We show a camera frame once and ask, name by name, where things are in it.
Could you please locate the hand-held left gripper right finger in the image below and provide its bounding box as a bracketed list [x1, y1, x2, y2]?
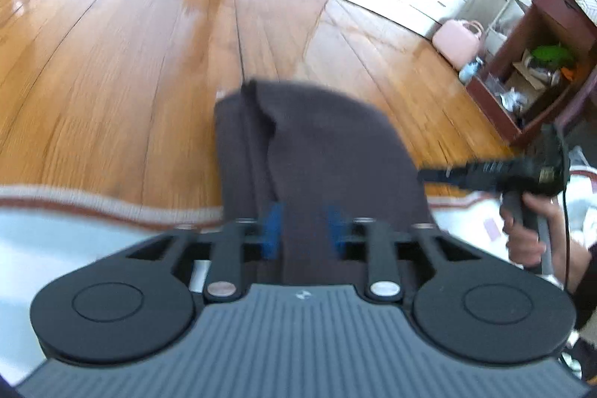
[326, 204, 483, 303]

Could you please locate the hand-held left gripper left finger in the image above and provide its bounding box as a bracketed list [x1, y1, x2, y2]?
[126, 202, 285, 303]

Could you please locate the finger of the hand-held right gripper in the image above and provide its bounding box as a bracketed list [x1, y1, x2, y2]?
[417, 159, 523, 182]
[445, 174, 523, 194]

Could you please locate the dark purple knit sweater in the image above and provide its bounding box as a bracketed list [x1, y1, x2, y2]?
[213, 78, 437, 287]

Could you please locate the person's right forearm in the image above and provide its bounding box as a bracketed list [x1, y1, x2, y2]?
[555, 235, 597, 333]

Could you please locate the person's right hand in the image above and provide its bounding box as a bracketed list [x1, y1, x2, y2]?
[501, 193, 567, 272]

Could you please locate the small clear bottle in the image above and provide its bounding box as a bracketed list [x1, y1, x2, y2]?
[458, 57, 484, 84]

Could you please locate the green plastic object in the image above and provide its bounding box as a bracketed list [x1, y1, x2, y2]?
[532, 45, 574, 65]

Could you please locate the pink bag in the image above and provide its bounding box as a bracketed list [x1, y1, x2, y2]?
[431, 19, 486, 69]

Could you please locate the dark wooden shelf unit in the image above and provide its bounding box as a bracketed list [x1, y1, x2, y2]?
[465, 0, 597, 148]

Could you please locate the checked rug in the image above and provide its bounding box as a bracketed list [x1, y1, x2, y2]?
[0, 167, 597, 385]

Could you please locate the black cable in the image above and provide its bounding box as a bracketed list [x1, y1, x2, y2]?
[557, 132, 574, 291]

